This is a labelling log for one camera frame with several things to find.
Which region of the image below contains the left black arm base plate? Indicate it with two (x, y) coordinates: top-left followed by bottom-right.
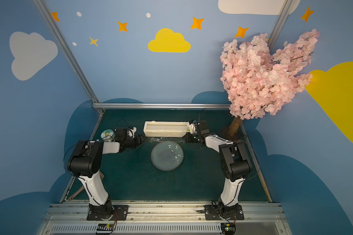
(86, 205), (129, 221)

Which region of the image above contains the pink cherry blossom tree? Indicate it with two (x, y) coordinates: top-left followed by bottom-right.
(220, 29), (320, 137)

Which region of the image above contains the aluminium back frame bar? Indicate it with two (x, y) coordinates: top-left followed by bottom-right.
(92, 103), (230, 110)

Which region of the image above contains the clear plastic wrap sheet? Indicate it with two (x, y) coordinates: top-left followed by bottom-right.
(147, 137), (185, 144)

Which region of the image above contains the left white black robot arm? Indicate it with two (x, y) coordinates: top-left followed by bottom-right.
(67, 135), (145, 221)

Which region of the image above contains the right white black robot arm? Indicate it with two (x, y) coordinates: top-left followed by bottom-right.
(183, 133), (253, 221)

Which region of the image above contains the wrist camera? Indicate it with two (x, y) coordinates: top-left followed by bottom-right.
(189, 120), (210, 136)
(114, 126), (137, 139)

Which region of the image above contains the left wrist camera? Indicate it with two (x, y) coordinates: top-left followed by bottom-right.
(114, 126), (137, 139)

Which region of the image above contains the white plastic wrap dispenser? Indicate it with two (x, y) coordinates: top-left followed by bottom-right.
(143, 121), (190, 138)

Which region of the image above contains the round grey glass plate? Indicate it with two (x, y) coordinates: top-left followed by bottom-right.
(151, 141), (184, 171)

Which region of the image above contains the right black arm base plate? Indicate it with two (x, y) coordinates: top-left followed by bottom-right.
(204, 204), (245, 221)

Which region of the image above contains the aluminium front rail frame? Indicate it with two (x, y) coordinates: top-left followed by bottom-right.
(38, 200), (292, 235)

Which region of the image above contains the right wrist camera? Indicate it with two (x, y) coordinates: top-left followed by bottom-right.
(189, 120), (210, 136)

